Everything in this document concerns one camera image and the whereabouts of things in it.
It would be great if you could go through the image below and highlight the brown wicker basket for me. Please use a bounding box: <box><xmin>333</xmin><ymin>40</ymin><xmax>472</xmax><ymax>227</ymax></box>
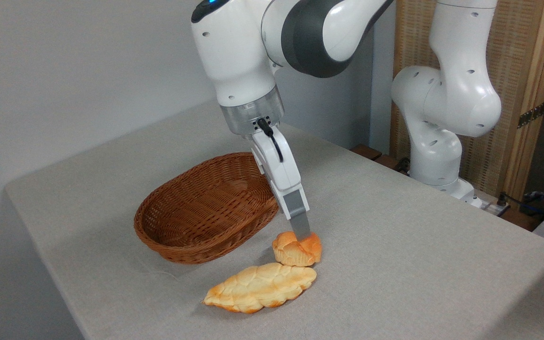
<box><xmin>134</xmin><ymin>152</ymin><xmax>281</xmax><ymax>264</ymax></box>

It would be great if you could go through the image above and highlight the wooden rattan folding screen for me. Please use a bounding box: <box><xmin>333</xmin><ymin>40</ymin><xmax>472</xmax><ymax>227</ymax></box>
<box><xmin>390</xmin><ymin>0</ymin><xmax>544</xmax><ymax>204</ymax></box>

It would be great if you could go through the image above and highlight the small round bread roll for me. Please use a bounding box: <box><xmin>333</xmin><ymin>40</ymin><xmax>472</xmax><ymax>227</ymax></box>
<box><xmin>272</xmin><ymin>231</ymin><xmax>323</xmax><ymax>267</ymax></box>

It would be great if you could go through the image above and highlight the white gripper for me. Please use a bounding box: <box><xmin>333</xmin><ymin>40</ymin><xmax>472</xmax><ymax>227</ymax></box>
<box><xmin>251</xmin><ymin>125</ymin><xmax>311</xmax><ymax>239</ymax></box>

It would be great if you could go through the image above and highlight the grey tablecloth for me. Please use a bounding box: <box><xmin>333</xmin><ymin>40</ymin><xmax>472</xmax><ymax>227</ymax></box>
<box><xmin>5</xmin><ymin>102</ymin><xmax>544</xmax><ymax>340</ymax></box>

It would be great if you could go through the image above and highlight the black power cable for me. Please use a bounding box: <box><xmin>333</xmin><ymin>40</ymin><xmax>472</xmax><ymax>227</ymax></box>
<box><xmin>498</xmin><ymin>193</ymin><xmax>544</xmax><ymax>211</ymax></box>

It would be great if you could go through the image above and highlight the metal screen hinge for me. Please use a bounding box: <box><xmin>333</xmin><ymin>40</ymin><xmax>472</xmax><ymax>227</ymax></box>
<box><xmin>518</xmin><ymin>102</ymin><xmax>544</xmax><ymax>129</ymax></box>

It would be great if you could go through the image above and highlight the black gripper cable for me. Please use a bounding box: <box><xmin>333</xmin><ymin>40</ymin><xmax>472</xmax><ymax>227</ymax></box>
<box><xmin>256</xmin><ymin>118</ymin><xmax>284</xmax><ymax>163</ymax></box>

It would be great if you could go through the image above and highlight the long braided bread loaf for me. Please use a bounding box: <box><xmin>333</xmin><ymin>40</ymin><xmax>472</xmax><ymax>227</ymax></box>
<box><xmin>203</xmin><ymin>263</ymin><xmax>317</xmax><ymax>314</ymax></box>

